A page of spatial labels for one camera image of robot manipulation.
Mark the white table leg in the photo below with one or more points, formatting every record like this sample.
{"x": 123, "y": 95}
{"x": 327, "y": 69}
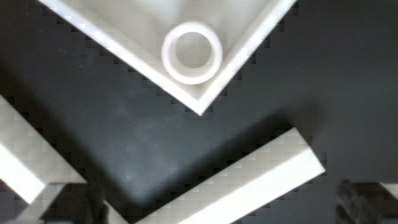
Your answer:
{"x": 32, "y": 165}
{"x": 247, "y": 185}

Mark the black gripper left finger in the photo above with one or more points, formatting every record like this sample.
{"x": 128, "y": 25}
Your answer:
{"x": 76, "y": 208}

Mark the white square tabletop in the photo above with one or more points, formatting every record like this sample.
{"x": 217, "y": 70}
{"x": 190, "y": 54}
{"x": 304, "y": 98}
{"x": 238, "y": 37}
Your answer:
{"x": 181, "y": 39}

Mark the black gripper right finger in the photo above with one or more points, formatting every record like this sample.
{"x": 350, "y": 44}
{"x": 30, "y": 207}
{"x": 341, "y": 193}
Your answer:
{"x": 366, "y": 204}

